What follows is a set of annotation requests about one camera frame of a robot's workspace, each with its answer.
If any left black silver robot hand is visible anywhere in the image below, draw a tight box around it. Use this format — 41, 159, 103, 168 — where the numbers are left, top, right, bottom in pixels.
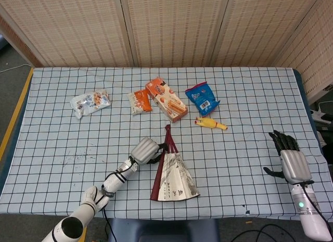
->
129, 136, 170, 167

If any ink painting paper folding fan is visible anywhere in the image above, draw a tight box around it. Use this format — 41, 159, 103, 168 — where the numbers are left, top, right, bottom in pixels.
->
150, 124, 201, 202

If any blue chair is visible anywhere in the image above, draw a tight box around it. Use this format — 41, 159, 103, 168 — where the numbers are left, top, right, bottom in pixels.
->
108, 218, 220, 242

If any woven bamboo folding screen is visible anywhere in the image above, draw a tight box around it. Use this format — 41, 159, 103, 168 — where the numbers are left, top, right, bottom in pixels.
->
0, 0, 333, 105

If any yellow rubber chicken toy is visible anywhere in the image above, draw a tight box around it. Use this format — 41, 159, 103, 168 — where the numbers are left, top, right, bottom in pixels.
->
195, 117, 228, 131

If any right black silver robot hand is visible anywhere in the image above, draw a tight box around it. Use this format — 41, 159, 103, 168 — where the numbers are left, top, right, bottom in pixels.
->
263, 130, 314, 185

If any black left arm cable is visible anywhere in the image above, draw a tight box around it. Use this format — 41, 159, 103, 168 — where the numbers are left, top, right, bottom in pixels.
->
103, 208, 115, 242

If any black grid checked tablecloth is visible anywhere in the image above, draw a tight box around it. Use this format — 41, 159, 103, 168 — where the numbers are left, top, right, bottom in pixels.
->
0, 67, 333, 222

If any orange biscuit stick box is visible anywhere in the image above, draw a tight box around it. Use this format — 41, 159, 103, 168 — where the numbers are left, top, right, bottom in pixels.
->
145, 77, 188, 123

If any white crinkled snack bag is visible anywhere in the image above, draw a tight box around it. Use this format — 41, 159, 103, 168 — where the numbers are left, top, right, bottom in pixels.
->
69, 89, 112, 120

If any orange white snack packet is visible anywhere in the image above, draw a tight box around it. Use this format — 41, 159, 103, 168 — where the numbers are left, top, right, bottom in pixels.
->
127, 88, 153, 116

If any black floor cable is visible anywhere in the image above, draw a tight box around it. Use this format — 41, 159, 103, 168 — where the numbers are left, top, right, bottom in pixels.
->
231, 222, 308, 242

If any white floor cable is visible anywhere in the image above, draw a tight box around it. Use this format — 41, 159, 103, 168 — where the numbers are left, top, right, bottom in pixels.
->
0, 63, 30, 73

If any blue snack bag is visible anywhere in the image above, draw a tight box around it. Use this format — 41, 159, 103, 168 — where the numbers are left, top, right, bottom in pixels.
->
184, 81, 221, 117

